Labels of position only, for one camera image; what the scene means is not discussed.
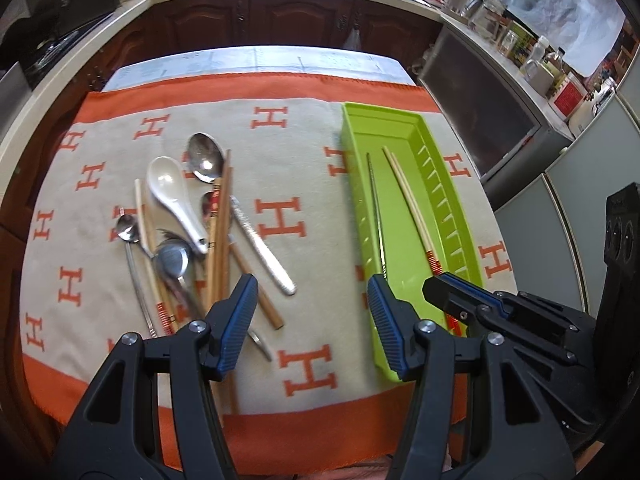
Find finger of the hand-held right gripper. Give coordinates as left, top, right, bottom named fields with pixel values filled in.
left=422, top=276, right=596, bottom=376
left=442, top=271, right=596, bottom=341

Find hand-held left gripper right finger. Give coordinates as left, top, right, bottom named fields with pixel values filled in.
left=366, top=274, right=581, bottom=480

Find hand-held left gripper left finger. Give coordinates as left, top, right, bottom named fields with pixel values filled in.
left=50, top=274, right=260, bottom=480

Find brown wooden chopstick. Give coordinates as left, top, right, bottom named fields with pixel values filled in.
left=227, top=234, right=285, bottom=331
left=206, top=185, right=226, bottom=311
left=212, top=149, right=240, bottom=416

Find light chopstick with red wrap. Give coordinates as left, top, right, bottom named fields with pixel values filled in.
left=134, top=178, right=176, bottom=337
left=382, top=146, right=463, bottom=336

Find metal chopstick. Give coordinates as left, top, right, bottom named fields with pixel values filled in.
left=366, top=152, right=389, bottom=279

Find white ceramic spoon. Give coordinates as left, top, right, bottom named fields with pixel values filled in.
left=146, top=156, right=210, bottom=256

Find large metal spoon textured handle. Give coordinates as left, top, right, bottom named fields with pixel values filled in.
left=187, top=132, right=297, bottom=297

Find green plastic utensil tray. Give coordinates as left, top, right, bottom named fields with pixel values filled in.
left=341, top=101, right=486, bottom=383

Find metal soup spoon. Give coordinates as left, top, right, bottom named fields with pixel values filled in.
left=151, top=230, right=206, bottom=323

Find grey cabinet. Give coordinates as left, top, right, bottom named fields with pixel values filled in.
left=490, top=90, right=640, bottom=313

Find metal spoon with red print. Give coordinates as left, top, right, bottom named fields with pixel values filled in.
left=201, top=191, right=274, bottom=362

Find small metal spoon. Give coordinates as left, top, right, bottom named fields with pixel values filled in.
left=116, top=214, right=160, bottom=339

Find grey appliance with dark door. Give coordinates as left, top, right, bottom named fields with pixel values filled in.
left=417, top=25, right=576, bottom=211

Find orange and beige printed blanket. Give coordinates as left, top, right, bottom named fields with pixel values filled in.
left=19, top=72, right=518, bottom=478

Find red label container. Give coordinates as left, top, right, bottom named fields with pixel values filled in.
left=550, top=72, right=587, bottom=120

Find clear plastic bottle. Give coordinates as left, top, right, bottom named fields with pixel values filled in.
left=525, top=35, right=557, bottom=92

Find glass jar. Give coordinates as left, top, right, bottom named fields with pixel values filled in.
left=500, top=27, right=521, bottom=57

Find green box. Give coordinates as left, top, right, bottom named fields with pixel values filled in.
left=511, top=20, right=537, bottom=62

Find pale blue table cover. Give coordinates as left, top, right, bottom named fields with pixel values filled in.
left=106, top=45, right=417, bottom=92

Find glass pitcher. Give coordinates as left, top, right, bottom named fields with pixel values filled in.
left=470, top=0, right=507, bottom=36

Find white plastic sheet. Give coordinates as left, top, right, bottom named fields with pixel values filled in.
left=490, top=0, right=627, bottom=76

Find dark wooden kitchen cabinets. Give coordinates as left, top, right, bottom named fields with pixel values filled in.
left=85, top=0, right=443, bottom=96

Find black gas stove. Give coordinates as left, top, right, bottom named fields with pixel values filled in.
left=20, top=0, right=123, bottom=88

